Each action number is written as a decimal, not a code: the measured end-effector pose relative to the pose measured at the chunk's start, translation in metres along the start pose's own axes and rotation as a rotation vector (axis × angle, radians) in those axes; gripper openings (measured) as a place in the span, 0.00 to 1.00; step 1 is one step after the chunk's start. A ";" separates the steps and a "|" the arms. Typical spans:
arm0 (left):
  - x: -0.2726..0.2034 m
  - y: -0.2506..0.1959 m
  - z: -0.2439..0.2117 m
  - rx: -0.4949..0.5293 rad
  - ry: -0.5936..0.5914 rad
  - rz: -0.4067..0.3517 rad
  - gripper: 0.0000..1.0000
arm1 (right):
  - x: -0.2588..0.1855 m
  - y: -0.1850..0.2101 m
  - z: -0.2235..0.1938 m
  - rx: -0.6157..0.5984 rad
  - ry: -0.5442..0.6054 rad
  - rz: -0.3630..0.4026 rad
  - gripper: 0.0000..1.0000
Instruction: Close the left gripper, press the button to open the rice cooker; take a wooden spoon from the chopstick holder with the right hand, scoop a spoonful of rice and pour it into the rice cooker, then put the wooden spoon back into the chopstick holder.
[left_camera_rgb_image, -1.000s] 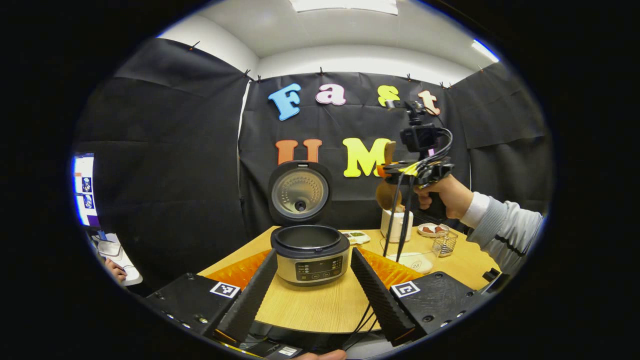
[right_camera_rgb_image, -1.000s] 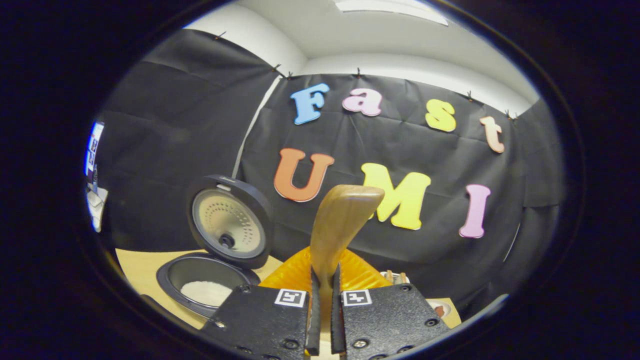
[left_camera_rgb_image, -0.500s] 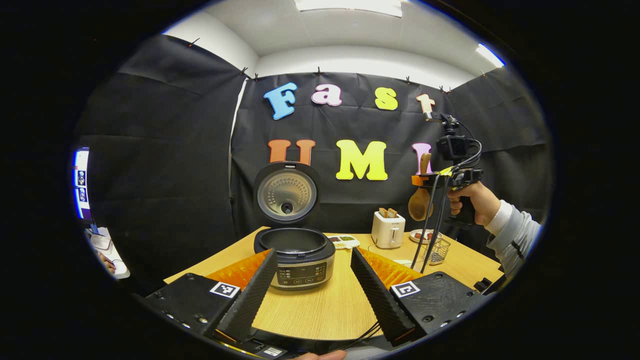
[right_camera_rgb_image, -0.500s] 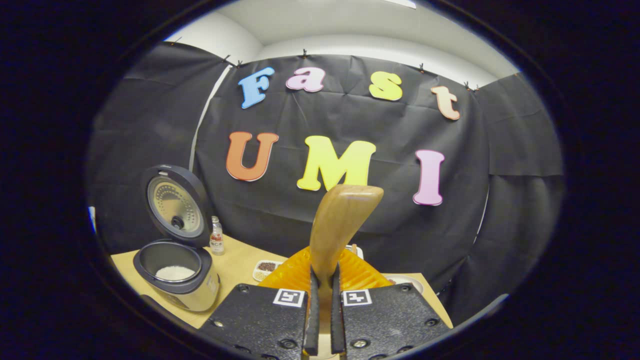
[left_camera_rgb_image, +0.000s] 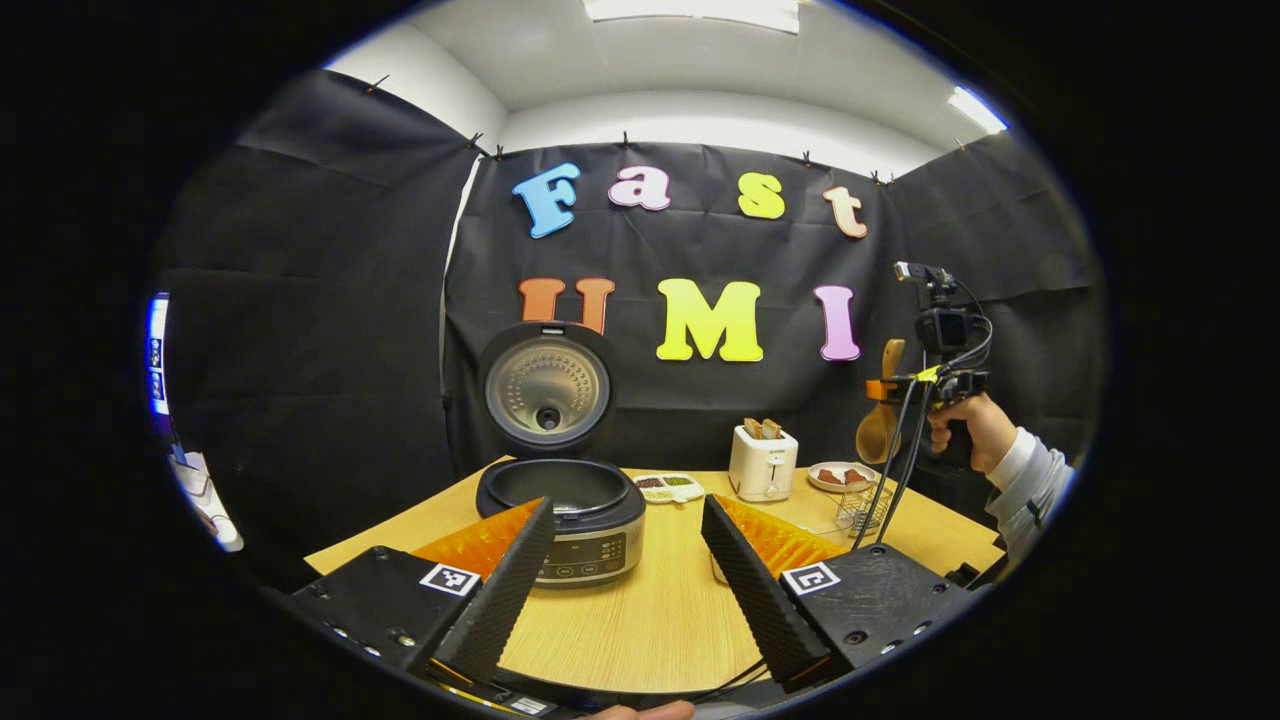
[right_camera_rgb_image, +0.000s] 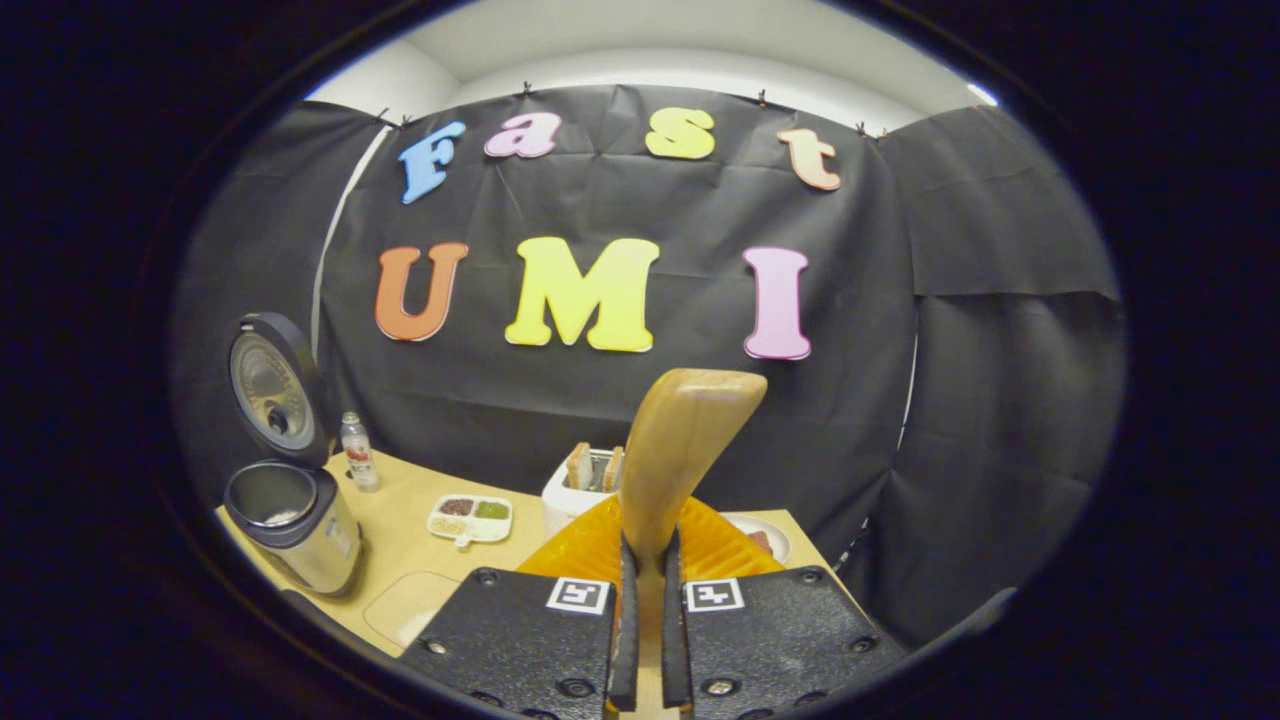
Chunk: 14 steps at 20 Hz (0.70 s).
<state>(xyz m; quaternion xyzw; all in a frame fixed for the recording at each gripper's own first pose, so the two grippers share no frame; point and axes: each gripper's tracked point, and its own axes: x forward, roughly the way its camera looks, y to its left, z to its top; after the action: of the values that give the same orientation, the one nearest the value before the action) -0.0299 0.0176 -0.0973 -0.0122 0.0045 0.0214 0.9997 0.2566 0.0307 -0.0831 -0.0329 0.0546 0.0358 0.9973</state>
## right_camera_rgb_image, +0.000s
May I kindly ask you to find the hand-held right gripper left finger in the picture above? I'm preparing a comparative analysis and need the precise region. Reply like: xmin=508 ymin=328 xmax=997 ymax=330
xmin=398 ymin=495 xmax=642 ymax=720

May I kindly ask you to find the white divided grain dish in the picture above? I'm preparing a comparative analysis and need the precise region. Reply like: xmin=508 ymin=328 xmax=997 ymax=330
xmin=427 ymin=493 xmax=514 ymax=548

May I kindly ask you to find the wooden spoon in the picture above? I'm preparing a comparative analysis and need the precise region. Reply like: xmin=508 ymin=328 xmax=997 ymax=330
xmin=617 ymin=368 xmax=769 ymax=720

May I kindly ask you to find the grey rice cooker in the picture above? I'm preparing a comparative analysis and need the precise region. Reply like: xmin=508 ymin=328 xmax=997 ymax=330
xmin=222 ymin=312 xmax=366 ymax=598

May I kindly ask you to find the small clear bottle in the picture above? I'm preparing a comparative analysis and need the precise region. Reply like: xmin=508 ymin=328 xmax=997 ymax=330
xmin=340 ymin=412 xmax=381 ymax=492

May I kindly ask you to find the white toaster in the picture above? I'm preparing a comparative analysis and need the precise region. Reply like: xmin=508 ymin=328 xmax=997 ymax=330
xmin=541 ymin=447 xmax=626 ymax=536

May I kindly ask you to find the white round plate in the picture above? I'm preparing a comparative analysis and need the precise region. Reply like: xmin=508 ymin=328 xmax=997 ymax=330
xmin=722 ymin=513 xmax=793 ymax=566

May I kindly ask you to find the black backdrop cloth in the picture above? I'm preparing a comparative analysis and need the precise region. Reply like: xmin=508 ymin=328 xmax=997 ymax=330
xmin=170 ymin=85 xmax=1126 ymax=651

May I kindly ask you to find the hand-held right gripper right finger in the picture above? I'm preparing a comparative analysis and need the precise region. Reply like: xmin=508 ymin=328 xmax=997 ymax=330
xmin=658 ymin=495 xmax=909 ymax=720

